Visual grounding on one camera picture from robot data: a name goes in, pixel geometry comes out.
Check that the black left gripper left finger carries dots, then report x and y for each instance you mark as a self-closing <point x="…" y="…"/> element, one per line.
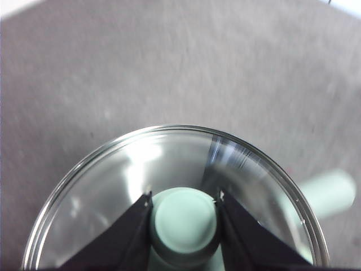
<point x="121" y="240"/>

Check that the glass lid with green knob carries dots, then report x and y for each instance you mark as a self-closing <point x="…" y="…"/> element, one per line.
<point x="112" y="175"/>

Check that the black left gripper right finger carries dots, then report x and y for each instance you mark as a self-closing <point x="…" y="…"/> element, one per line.
<point x="248" y="242"/>

